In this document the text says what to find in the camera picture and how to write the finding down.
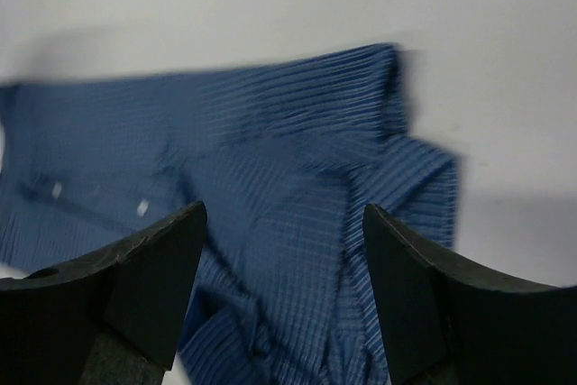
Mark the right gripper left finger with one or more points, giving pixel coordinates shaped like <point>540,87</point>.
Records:
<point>112,316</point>

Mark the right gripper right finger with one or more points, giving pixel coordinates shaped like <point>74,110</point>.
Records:
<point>445,319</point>

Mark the blue checked long sleeve shirt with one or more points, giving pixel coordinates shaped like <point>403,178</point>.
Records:
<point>285,158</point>

